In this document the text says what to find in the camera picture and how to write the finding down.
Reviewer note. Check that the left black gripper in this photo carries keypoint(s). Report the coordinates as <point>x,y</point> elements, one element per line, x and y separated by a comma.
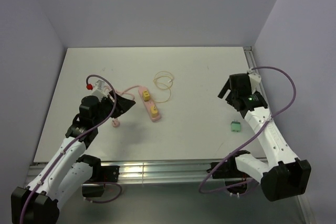
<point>123,105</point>

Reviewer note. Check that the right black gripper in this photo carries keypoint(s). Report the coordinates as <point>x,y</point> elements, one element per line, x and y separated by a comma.
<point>227,86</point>

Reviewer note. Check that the pink power strip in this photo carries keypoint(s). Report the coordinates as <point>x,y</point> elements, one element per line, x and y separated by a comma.
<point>148,104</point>

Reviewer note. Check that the yellow plug adapter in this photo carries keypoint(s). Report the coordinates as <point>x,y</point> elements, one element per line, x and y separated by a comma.
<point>153,111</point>

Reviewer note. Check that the yellow plug with cable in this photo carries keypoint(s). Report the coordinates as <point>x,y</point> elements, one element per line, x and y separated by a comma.
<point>146,96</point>

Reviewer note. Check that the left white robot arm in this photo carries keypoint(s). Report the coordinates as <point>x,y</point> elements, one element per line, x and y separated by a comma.
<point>43,198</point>

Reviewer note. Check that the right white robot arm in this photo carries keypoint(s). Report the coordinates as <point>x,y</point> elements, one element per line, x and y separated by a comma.
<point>284,174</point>

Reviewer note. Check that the green plug adapter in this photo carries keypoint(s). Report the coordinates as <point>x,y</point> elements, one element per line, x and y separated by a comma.
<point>235,126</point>

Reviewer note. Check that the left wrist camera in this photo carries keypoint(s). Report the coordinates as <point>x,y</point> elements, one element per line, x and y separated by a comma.
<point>98,89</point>

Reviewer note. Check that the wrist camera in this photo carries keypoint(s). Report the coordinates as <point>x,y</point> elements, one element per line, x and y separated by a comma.
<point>98,89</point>
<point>255,80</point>

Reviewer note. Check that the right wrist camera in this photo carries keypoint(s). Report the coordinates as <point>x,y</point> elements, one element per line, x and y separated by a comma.
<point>255,80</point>

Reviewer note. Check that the aluminium side rail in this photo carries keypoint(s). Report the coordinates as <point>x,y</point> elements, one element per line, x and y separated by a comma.
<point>248,51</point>

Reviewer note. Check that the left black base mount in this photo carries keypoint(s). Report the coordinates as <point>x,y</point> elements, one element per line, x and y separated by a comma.
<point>96,186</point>

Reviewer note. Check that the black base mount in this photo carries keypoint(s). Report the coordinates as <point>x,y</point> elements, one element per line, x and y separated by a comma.
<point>229,171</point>
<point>96,186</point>

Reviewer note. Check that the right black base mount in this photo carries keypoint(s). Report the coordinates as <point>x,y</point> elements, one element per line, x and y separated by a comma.
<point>229,171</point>

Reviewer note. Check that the aluminium front rail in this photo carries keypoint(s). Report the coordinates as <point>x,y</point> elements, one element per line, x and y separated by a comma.
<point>162,172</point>

